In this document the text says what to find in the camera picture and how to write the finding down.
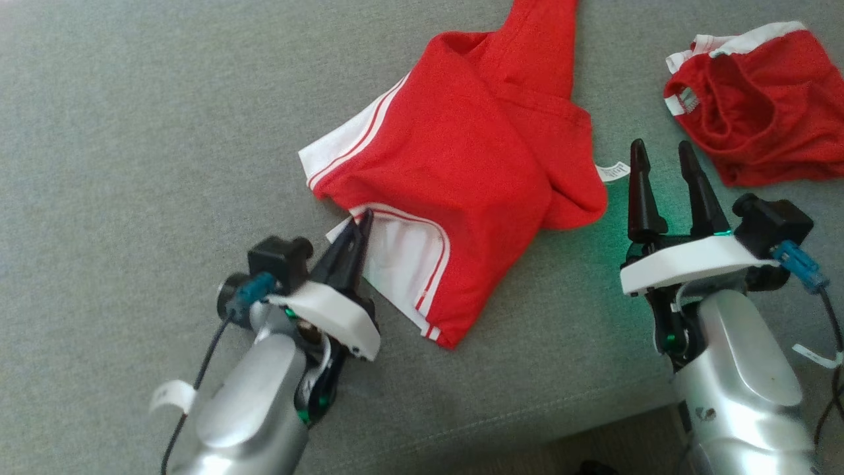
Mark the red jersey white striped sleeves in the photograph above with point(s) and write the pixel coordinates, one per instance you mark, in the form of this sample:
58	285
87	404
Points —
475	171

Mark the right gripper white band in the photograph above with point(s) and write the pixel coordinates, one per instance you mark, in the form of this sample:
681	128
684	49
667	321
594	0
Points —
686	260

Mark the red shorts white waistband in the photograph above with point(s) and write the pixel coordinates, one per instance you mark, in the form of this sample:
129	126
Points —
778	112

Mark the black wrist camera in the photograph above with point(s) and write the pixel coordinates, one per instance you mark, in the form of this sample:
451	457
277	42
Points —
771	221
277	260

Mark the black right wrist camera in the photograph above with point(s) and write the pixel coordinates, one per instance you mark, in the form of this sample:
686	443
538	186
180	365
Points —
771	221

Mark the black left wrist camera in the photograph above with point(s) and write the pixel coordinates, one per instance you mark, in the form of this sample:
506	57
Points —
277	260

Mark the grey sofa seat cushion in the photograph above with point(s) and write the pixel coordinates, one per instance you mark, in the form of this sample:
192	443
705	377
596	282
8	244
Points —
132	165

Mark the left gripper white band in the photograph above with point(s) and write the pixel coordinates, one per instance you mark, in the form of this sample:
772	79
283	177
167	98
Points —
336	316

